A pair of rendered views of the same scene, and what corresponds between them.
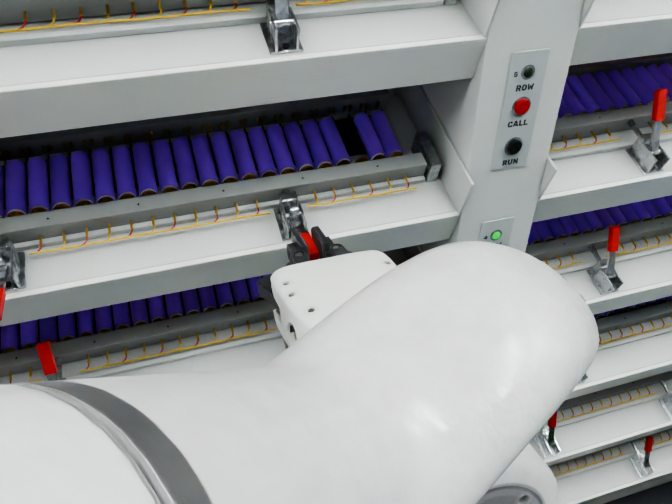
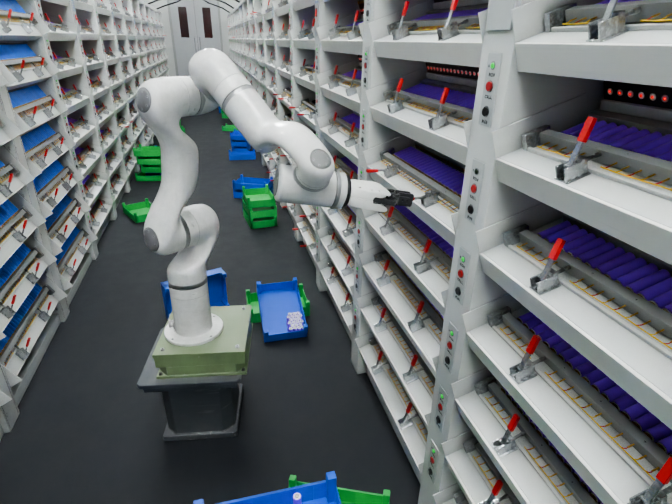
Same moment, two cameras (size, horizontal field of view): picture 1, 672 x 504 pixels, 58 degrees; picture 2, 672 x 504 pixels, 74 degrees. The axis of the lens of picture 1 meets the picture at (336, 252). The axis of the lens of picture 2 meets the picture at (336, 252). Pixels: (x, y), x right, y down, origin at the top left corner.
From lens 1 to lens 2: 108 cm
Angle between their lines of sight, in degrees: 77
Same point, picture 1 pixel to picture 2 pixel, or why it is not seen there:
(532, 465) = (281, 171)
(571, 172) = (510, 260)
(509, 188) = (470, 234)
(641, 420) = not seen: outside the picture
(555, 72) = (486, 178)
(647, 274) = (546, 404)
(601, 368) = (518, 471)
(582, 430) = not seen: outside the picture
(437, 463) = (261, 129)
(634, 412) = not seen: outside the picture
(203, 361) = (411, 250)
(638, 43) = (525, 185)
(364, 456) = (255, 114)
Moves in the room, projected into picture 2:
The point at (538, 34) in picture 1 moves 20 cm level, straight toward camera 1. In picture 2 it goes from (482, 154) to (379, 144)
